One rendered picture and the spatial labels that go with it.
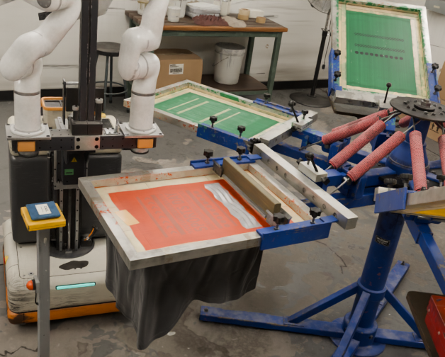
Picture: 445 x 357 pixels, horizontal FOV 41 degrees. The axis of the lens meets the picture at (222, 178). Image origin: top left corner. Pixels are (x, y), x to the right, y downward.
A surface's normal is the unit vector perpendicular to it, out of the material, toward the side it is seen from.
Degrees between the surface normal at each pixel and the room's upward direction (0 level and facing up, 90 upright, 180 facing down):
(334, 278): 0
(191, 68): 89
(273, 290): 0
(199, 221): 0
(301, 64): 90
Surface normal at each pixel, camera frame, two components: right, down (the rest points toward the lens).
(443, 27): -0.88, 0.11
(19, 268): 0.13, -0.89
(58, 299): 0.34, 0.46
